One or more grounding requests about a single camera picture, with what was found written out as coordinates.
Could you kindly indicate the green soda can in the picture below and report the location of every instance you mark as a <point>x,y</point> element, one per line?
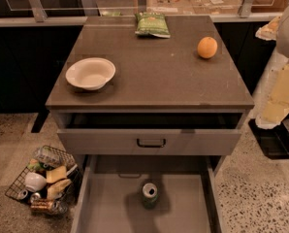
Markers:
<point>149,195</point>

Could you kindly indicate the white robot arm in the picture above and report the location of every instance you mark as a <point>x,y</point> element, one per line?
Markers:
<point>272,92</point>

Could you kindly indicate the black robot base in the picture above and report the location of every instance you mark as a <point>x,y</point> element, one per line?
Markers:
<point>274,143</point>

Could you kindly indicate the grey drawer cabinet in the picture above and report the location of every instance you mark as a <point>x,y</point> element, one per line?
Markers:
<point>158,83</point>

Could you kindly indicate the grey top drawer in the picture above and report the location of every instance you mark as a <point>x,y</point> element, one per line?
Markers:
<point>124,141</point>

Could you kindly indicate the grey drawer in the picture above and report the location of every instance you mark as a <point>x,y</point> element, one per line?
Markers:
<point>110,198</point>
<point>124,141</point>

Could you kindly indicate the grey middle drawer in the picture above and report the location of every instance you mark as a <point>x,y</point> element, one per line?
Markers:
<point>110,198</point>

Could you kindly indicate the brown soda can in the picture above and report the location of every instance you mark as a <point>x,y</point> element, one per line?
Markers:
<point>42,205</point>

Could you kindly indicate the silver can middle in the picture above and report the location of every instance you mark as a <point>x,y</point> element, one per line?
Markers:
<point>35,196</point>

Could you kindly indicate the silver can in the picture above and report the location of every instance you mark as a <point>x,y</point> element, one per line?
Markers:
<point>23,195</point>
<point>35,196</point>

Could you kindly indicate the silver can left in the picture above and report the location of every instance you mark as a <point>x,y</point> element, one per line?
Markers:
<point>23,195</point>

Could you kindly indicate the white paper bowl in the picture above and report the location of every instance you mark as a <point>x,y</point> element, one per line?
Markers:
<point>90,73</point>

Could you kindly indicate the green chip bag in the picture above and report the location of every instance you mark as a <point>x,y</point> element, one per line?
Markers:
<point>152,24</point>

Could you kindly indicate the orange fruit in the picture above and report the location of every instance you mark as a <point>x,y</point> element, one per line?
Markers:
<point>207,47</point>

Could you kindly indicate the clear plastic bottle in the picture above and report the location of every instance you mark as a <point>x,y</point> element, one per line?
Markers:
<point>46,156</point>

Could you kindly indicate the yellow sponge upper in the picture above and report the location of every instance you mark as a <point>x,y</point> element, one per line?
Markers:
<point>56,174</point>

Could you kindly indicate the yellow sponge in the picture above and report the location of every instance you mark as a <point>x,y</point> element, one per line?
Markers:
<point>56,174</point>
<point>56,190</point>

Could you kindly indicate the cardboard box left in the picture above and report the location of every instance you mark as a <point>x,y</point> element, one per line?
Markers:
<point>170,7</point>

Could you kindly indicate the yellow sponge lower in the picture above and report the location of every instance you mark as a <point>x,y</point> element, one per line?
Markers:
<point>56,190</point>

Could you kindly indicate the white cup in basket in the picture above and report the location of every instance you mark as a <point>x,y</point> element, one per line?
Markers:
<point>34,182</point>

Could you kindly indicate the black drawer handle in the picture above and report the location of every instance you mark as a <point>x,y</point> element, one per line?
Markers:
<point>151,143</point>

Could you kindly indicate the black wire basket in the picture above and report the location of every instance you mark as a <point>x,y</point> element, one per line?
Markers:
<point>71,192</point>

